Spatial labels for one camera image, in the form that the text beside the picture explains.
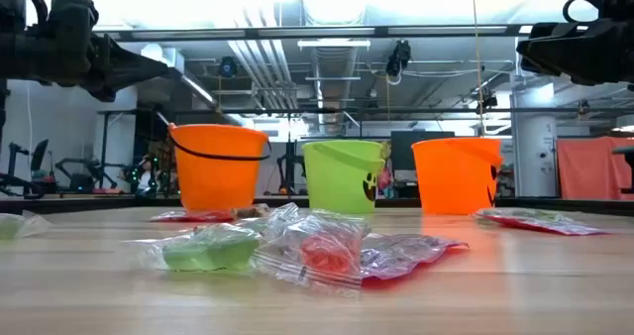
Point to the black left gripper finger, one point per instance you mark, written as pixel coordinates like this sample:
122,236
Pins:
129,65

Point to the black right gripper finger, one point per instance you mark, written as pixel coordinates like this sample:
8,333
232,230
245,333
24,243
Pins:
545,55
560,29

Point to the red and purple candy packet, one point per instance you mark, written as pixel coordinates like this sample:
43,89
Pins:
401,256
540,222

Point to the green candy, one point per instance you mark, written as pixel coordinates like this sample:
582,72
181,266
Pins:
213,253
10,226

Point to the brown candy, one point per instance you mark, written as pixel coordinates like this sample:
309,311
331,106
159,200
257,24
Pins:
282,218

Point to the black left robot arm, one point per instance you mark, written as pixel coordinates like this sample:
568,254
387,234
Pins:
20,57

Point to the background black robot arm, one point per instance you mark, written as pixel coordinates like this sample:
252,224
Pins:
15,181
79,181
289,169

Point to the green halloween bucket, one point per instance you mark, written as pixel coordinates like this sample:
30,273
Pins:
337,181

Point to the red candy in clear bag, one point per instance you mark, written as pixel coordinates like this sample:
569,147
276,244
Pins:
322,256

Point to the white cylindrical tank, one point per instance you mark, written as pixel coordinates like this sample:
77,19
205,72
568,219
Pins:
535,146

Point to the orange cloth partition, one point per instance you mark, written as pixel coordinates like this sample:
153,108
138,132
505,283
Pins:
589,169

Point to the orange jack-o-lantern bucket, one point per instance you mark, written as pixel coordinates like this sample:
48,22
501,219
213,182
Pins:
453,181

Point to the black monitor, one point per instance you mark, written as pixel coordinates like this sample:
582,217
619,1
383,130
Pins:
401,151

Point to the white ceiling light fixture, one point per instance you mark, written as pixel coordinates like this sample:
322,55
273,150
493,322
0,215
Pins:
334,43

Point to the round black ceiling camera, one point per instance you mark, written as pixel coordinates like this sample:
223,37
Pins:
228,67

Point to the black overhead frame rail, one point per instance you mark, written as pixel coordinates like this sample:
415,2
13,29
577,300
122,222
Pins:
247,33

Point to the black background frame bar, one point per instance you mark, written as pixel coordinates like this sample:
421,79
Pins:
421,110

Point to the hanging black camera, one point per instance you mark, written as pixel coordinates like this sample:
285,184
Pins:
398,57

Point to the black table edge rail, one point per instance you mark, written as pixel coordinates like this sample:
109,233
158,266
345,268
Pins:
74,205

